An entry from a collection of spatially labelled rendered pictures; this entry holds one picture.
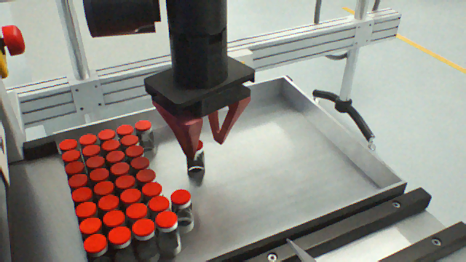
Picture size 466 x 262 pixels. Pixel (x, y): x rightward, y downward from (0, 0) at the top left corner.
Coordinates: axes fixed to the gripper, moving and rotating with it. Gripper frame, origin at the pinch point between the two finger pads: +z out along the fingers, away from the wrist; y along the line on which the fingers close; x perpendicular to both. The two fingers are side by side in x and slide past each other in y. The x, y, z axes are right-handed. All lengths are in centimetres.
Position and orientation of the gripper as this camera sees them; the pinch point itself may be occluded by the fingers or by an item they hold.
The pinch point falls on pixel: (204, 143)
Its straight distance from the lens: 49.3
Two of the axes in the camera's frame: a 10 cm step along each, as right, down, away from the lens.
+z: 0.0, 8.0, 6.0
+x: 6.5, 4.6, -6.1
